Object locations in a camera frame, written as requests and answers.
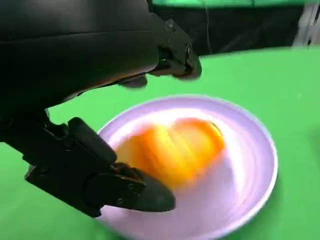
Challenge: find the orange and white bread roll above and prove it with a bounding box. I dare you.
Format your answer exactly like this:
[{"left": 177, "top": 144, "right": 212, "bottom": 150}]
[{"left": 116, "top": 117, "right": 226, "bottom": 193}]

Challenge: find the green table cloth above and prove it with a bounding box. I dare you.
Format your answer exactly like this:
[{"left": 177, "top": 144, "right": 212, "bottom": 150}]
[{"left": 0, "top": 46, "right": 320, "bottom": 240}]

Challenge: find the thin black hanging cable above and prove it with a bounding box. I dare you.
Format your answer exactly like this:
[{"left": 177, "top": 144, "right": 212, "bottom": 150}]
[{"left": 204, "top": 0, "right": 214, "bottom": 55}]

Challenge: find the grey metal frame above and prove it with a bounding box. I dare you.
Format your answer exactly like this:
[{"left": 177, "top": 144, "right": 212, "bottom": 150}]
[{"left": 291, "top": 0, "right": 320, "bottom": 47}]

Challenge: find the black backdrop curtain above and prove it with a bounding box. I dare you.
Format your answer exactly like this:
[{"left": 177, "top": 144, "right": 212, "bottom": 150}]
[{"left": 148, "top": 0, "right": 311, "bottom": 57}]

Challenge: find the lilac plate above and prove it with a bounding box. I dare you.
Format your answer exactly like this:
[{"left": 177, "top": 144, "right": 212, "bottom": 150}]
[{"left": 96, "top": 94, "right": 279, "bottom": 240}]

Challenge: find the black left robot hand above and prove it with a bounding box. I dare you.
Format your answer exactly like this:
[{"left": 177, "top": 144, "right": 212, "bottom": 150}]
[{"left": 0, "top": 0, "right": 202, "bottom": 218}]

